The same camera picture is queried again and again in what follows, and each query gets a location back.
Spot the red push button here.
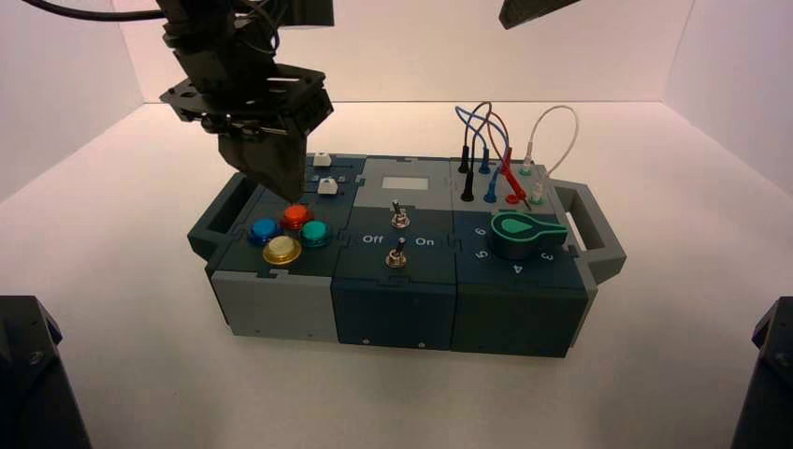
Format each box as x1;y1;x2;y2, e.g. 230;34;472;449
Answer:
280;204;313;232

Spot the right arm base, black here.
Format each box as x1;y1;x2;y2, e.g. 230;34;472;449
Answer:
730;296;793;449

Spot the green rotary knob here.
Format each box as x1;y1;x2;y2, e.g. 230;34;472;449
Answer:
489;210;569;260

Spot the blue jumper cable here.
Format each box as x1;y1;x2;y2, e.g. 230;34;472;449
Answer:
454;105;513;205

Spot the green push button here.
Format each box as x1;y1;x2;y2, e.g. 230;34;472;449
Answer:
299;220;334;249

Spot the dark blue grey task box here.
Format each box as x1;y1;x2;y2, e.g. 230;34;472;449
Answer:
187;152;627;359

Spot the black jumper cable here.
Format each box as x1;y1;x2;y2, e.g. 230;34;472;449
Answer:
456;100;497;205

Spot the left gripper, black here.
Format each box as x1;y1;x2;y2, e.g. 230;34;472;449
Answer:
159;62;336;203

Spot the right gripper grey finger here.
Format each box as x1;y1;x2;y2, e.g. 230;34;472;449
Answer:
498;0;584;30

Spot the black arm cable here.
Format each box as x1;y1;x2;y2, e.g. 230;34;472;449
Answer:
22;0;169;23

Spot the left arm base, black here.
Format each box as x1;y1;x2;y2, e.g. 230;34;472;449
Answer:
0;295;94;449

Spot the blue push button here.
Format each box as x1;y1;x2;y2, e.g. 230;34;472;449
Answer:
247;218;283;245

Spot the red jumper cable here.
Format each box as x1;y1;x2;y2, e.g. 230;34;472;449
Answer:
485;111;529;207

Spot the display panel, light grey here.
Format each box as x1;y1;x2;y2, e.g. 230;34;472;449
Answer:
381;176;428;192

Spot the yellow push button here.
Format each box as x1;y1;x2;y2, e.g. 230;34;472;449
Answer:
262;235;304;267

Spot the white jumper cable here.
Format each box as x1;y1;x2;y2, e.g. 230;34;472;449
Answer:
522;104;581;206

